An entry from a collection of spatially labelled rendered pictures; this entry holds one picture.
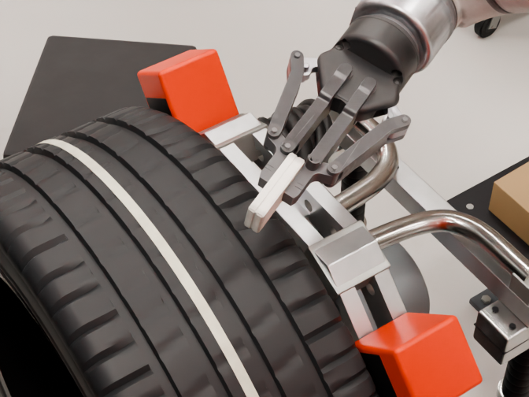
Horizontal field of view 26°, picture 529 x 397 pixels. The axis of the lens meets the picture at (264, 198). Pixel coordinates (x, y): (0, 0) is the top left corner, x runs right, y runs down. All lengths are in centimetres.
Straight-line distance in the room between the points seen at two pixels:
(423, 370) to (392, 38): 30
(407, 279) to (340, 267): 28
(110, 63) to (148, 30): 65
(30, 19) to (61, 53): 69
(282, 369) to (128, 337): 14
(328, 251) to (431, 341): 14
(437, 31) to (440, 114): 186
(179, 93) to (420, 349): 40
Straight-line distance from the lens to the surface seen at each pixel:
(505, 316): 130
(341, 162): 99
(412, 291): 138
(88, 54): 258
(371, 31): 105
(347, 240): 112
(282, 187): 97
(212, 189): 109
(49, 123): 243
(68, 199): 110
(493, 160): 285
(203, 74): 126
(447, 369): 106
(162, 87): 124
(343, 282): 111
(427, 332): 105
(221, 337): 101
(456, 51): 314
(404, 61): 106
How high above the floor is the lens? 196
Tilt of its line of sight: 47 degrees down
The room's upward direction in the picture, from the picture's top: straight up
